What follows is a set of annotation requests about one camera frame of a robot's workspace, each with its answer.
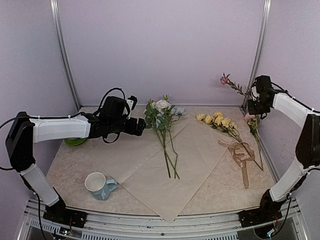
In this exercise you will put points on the left aluminium frame post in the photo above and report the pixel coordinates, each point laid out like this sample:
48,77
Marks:
54,6

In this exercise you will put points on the pink fake rose stem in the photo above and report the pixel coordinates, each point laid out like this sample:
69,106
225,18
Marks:
252,120

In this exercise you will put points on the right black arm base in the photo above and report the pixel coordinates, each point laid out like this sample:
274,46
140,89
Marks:
267,211

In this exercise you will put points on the right aluminium frame post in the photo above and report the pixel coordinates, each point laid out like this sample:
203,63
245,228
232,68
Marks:
260,42

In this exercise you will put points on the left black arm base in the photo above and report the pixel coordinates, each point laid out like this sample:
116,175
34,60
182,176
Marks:
69,217

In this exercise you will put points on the green plate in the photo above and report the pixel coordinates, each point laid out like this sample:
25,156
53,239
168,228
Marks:
74,141

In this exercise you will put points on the pink beige wrapping paper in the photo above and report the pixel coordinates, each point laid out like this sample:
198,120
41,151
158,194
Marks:
164,173

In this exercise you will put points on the beige ribbon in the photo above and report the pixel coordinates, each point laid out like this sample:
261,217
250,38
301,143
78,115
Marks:
241,154

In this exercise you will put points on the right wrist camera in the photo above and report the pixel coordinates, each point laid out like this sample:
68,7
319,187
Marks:
260,85

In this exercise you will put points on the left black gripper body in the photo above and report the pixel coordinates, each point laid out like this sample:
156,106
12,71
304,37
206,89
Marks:
129,129

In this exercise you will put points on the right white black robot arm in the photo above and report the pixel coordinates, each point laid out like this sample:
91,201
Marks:
287,121

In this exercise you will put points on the white fake rose stem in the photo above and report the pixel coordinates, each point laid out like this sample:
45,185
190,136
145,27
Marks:
163,105

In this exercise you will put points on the blue white ceramic mug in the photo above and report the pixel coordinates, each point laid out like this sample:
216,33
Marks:
98,186

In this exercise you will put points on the aluminium frame post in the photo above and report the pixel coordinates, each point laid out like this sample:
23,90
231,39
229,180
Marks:
260,42
54,6

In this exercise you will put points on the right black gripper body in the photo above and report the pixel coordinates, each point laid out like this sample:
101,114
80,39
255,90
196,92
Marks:
259,108

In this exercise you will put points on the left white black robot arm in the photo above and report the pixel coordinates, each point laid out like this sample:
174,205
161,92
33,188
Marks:
114,117

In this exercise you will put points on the front aluminium rail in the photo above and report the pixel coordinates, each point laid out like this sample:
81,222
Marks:
102,224

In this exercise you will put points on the blue fake flower stem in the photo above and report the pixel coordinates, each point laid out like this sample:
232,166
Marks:
180,111

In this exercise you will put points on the yellow fake flower stem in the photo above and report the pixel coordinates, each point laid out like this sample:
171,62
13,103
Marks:
217,121

